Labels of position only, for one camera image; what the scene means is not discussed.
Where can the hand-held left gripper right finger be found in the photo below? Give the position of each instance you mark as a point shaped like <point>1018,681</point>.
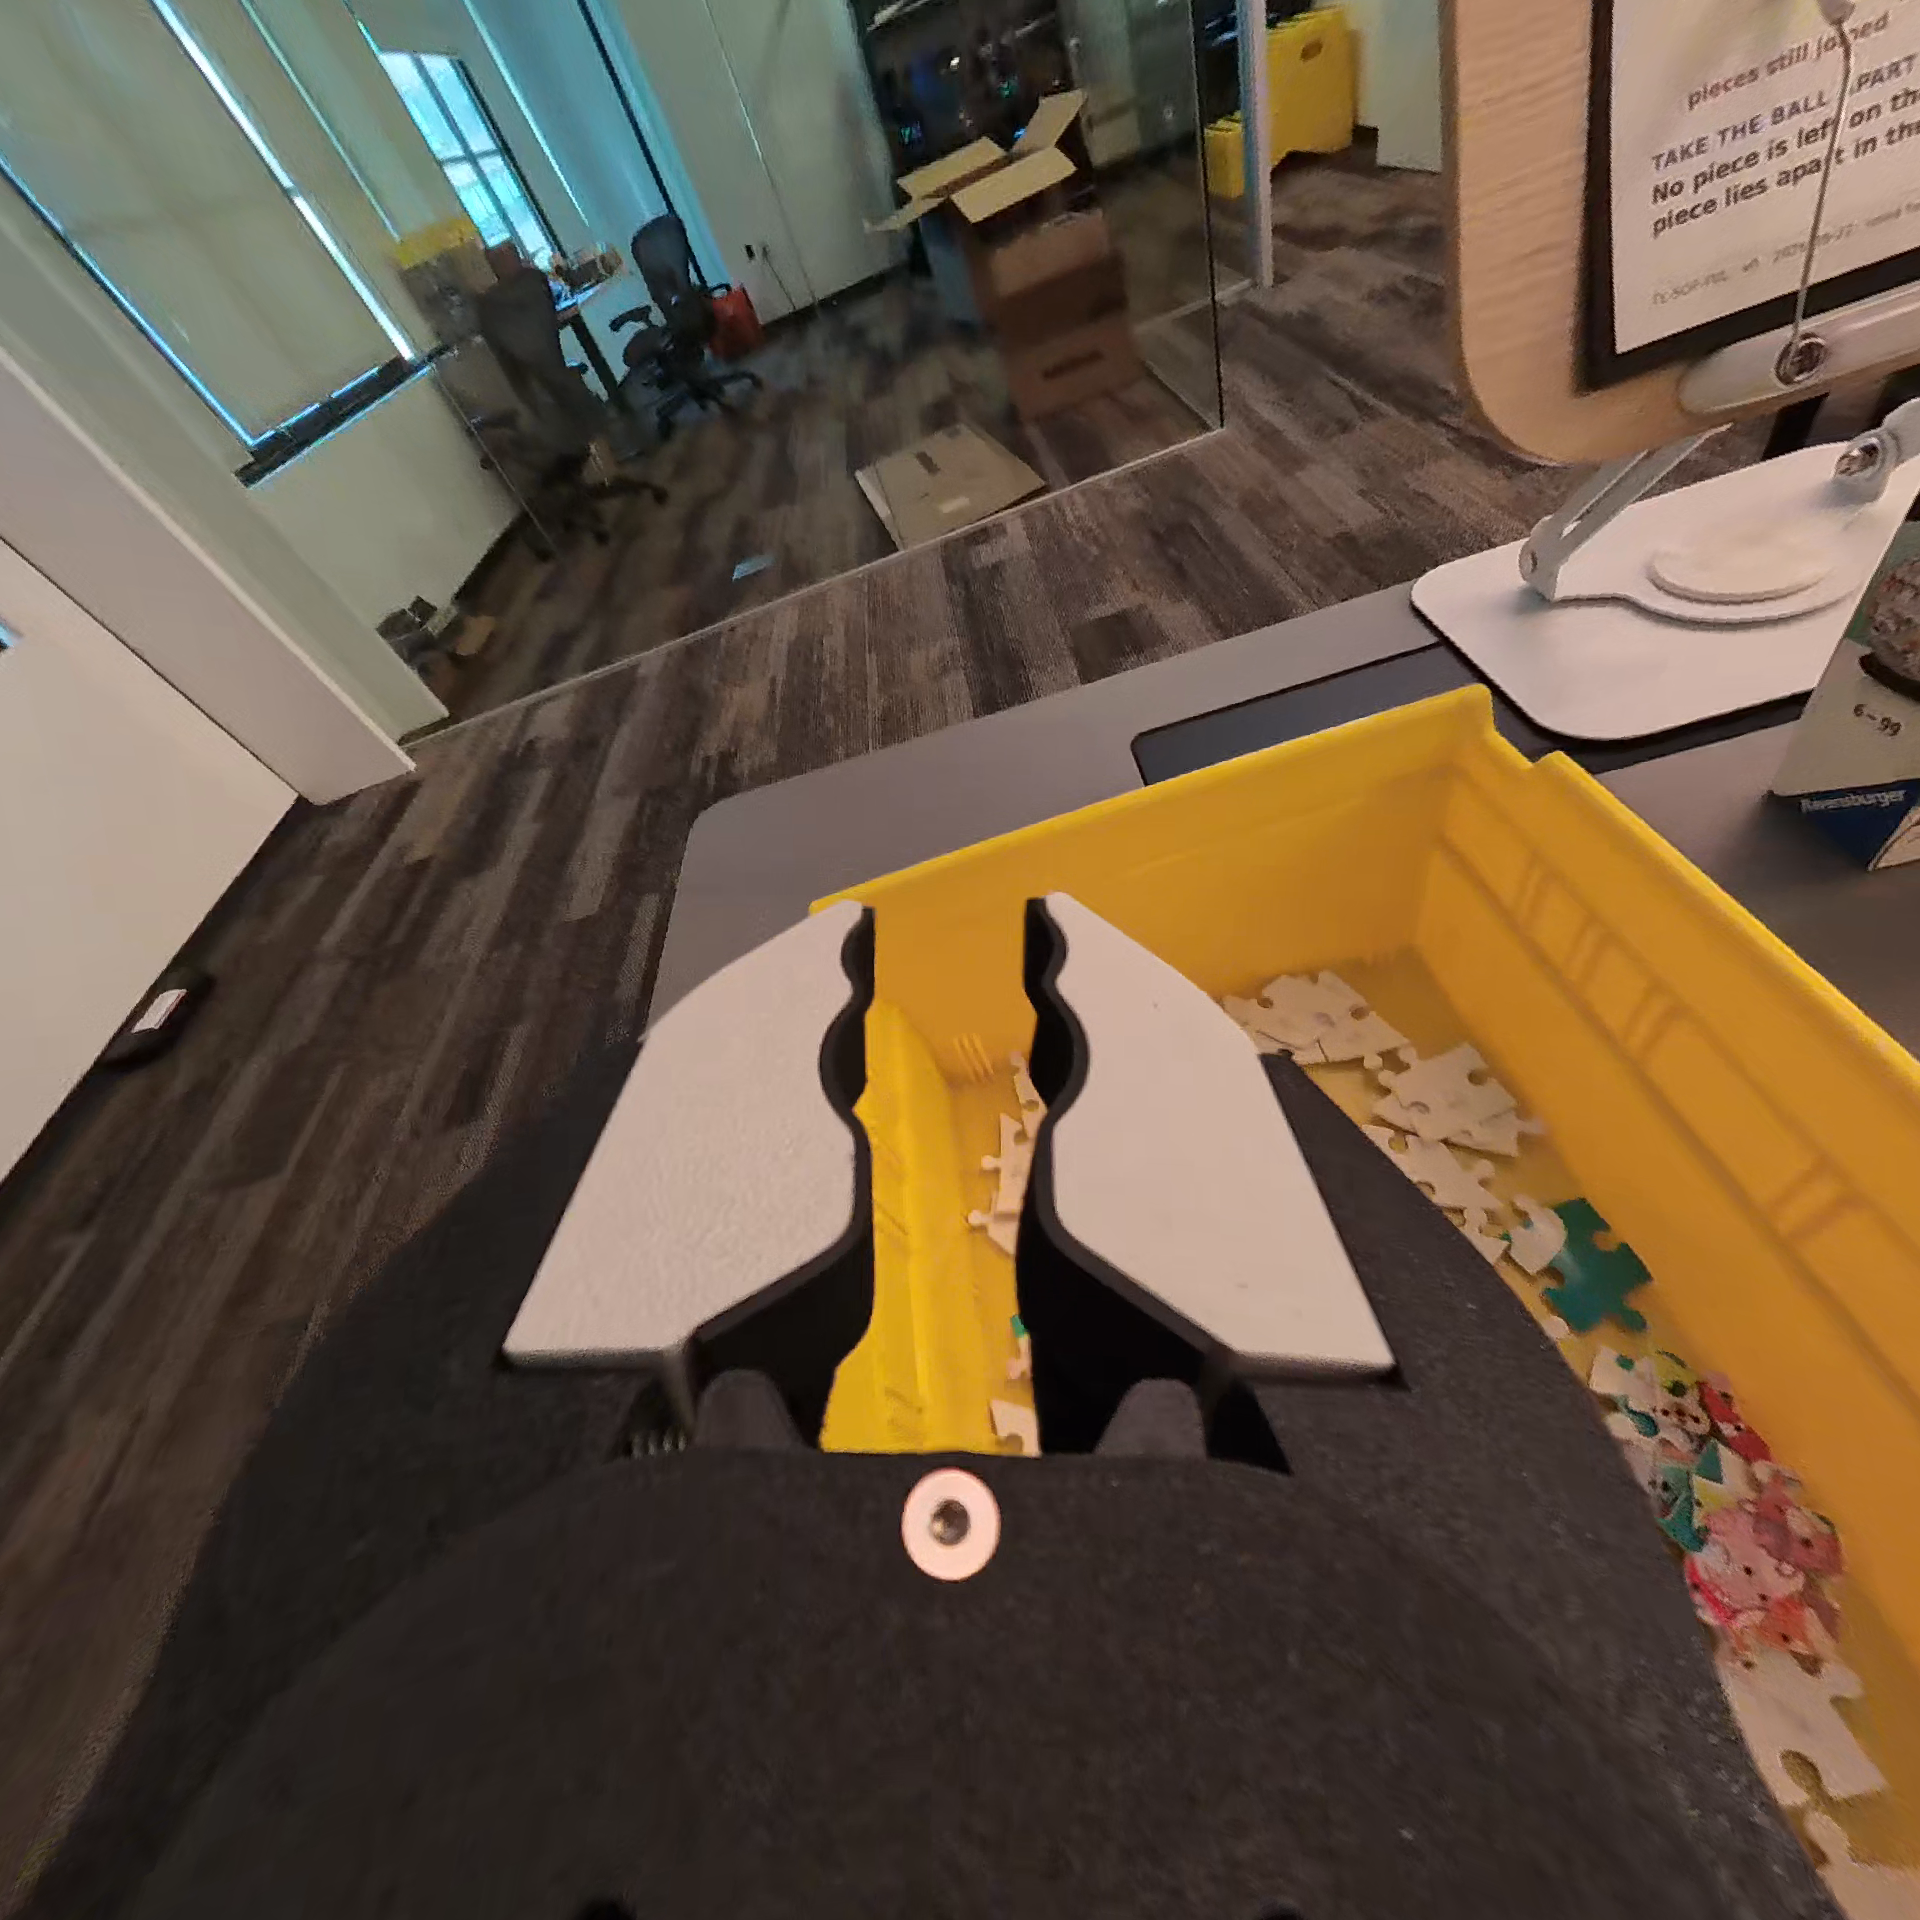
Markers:
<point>1200,1200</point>

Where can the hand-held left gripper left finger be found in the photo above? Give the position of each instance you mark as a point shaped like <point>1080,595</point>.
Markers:
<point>691,1200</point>

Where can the pile of puzzle pieces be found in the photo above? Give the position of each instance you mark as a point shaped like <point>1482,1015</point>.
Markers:
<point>1440,1095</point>

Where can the yellow plastic bin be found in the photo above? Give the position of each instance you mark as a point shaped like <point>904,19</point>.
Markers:
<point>1680,1020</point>

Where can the colourful puzzle box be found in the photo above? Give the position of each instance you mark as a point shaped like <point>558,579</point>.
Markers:
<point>1861,721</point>

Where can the small black flat device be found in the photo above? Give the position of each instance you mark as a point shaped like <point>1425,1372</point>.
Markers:
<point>156,1020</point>

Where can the white stand base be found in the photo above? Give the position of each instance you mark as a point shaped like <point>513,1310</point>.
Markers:
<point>1592,646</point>

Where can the flat cardboard sheet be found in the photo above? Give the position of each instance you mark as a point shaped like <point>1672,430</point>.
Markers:
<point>946,480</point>

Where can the black office chair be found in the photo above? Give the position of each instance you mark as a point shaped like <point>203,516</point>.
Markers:
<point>556,391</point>
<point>691,315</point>

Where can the closed cardboard box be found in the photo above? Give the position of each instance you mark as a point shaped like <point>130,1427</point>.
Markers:
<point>1073,355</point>

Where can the open cardboard box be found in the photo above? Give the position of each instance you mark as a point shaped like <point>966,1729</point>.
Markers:
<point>1005,226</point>

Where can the wooden easel board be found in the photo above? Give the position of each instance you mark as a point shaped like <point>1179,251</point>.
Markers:
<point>1516,241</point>

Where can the yellow floor sign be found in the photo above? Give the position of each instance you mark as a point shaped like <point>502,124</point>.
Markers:
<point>1276,91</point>

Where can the printed instruction sheet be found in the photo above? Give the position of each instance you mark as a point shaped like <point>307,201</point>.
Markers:
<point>1771,182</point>

